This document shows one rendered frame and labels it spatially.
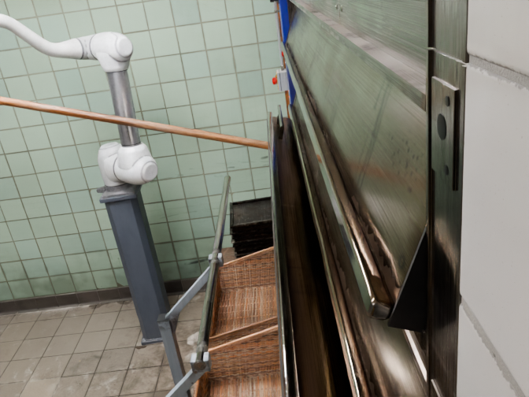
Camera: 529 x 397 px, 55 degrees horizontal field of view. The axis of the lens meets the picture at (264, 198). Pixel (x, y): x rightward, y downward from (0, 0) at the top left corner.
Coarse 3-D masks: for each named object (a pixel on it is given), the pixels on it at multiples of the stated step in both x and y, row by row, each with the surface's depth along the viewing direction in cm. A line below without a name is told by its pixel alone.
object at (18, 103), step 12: (0, 96) 187; (24, 108) 187; (36, 108) 187; (48, 108) 187; (60, 108) 187; (96, 120) 189; (108, 120) 188; (120, 120) 189; (132, 120) 189; (168, 132) 191; (180, 132) 190; (192, 132) 190; (204, 132) 191; (240, 144) 192; (252, 144) 192; (264, 144) 192
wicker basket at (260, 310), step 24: (240, 264) 244; (264, 264) 244; (216, 288) 240; (240, 288) 250; (216, 312) 231; (240, 312) 233; (264, 312) 230; (216, 336) 194; (240, 336) 195; (264, 336) 195
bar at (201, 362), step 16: (224, 192) 213; (224, 208) 199; (224, 224) 189; (208, 272) 167; (192, 288) 170; (208, 288) 148; (176, 304) 173; (208, 304) 141; (160, 320) 175; (176, 320) 176; (208, 320) 135; (208, 336) 129; (176, 352) 180; (208, 352) 123; (176, 368) 183; (192, 368) 122; (208, 368) 122; (176, 384) 127; (192, 384) 125
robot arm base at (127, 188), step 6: (114, 186) 273; (120, 186) 273; (126, 186) 275; (132, 186) 279; (102, 192) 280; (108, 192) 275; (114, 192) 274; (120, 192) 274; (126, 192) 274; (132, 192) 274
